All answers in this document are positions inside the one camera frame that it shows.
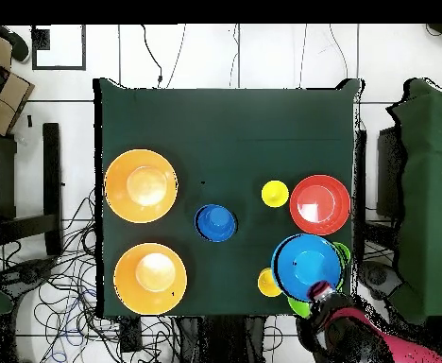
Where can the light blue plastic bowl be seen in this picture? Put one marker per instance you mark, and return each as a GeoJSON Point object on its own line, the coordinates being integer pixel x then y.
{"type": "Point", "coordinates": [304, 264]}

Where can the dark blue plastic bowl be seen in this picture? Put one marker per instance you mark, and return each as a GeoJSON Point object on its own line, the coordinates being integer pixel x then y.
{"type": "Point", "coordinates": [215, 223]}

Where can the orange plastic bowl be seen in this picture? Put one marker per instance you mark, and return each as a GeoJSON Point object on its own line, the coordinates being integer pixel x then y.
{"type": "Point", "coordinates": [145, 295]}
{"type": "Point", "coordinates": [141, 185]}

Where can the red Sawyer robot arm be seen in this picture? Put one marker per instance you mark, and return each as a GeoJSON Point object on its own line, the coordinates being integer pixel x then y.
{"type": "Point", "coordinates": [349, 332]}

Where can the green plastic bowl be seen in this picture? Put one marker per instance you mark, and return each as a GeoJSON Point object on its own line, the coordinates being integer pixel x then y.
{"type": "Point", "coordinates": [299, 307]}

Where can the yellow plastic cup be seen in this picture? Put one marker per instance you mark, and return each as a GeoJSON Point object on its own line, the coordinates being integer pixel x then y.
{"type": "Point", "coordinates": [275, 193]}
{"type": "Point", "coordinates": [266, 283]}

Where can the black equipment base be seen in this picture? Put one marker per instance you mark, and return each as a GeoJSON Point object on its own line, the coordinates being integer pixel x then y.
{"type": "Point", "coordinates": [28, 274]}
{"type": "Point", "coordinates": [377, 278]}

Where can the red plastic bowl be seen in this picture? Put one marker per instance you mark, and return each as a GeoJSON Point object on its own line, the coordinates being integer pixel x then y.
{"type": "Point", "coordinates": [320, 204]}

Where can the black box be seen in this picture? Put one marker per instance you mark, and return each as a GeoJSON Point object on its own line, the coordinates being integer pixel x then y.
{"type": "Point", "coordinates": [389, 174]}

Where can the dark green tablecloth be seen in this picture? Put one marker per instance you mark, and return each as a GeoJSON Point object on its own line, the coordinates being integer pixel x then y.
{"type": "Point", "coordinates": [224, 132]}

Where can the black power adapter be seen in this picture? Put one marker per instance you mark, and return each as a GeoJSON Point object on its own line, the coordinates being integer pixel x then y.
{"type": "Point", "coordinates": [130, 334]}

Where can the person's foot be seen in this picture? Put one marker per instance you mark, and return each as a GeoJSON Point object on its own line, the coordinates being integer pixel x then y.
{"type": "Point", "coordinates": [19, 45]}

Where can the black stand frame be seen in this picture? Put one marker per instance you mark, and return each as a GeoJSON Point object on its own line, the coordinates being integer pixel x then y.
{"type": "Point", "coordinates": [51, 170]}

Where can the black square floor frame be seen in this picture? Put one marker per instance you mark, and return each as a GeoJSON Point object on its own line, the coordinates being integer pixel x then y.
{"type": "Point", "coordinates": [34, 49]}

